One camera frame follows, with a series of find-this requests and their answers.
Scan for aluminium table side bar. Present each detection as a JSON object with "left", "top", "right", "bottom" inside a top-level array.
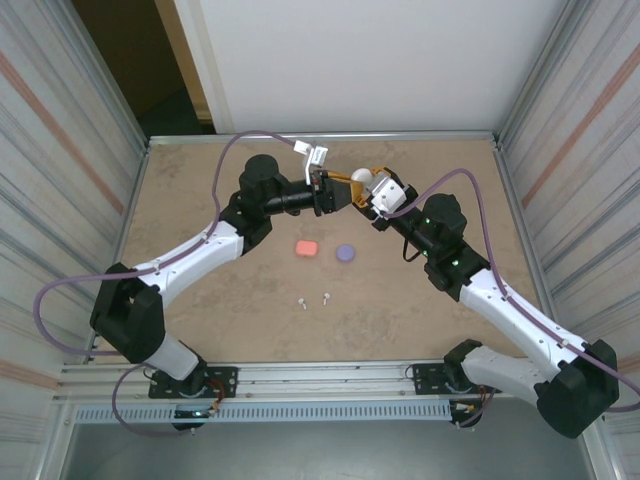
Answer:
[
  {"left": 88, "top": 142, "right": 153, "bottom": 359},
  {"left": 492, "top": 142, "right": 569, "bottom": 357}
]

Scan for aluminium mounting rail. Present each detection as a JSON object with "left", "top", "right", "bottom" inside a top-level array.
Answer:
[{"left": 52, "top": 355, "right": 599, "bottom": 404}]

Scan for grey slotted cable duct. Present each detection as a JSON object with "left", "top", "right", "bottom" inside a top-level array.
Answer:
[{"left": 73, "top": 401, "right": 454, "bottom": 425}]

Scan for aluminium table end bar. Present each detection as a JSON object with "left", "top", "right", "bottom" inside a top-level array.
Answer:
[{"left": 146, "top": 130, "right": 503, "bottom": 148}]

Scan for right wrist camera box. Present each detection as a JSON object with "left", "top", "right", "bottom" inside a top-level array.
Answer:
[{"left": 366, "top": 172, "right": 407, "bottom": 217}]

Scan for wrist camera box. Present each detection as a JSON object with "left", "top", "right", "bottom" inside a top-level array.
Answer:
[
  {"left": 292, "top": 140, "right": 330, "bottom": 187},
  {"left": 366, "top": 172, "right": 407, "bottom": 217}
]

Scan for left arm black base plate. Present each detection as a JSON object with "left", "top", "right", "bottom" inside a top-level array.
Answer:
[{"left": 148, "top": 366, "right": 239, "bottom": 401}]

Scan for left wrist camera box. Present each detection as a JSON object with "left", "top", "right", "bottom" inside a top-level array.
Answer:
[{"left": 292, "top": 140, "right": 330, "bottom": 187}]

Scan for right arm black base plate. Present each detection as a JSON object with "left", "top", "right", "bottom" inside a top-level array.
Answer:
[{"left": 412, "top": 362, "right": 504, "bottom": 397}]

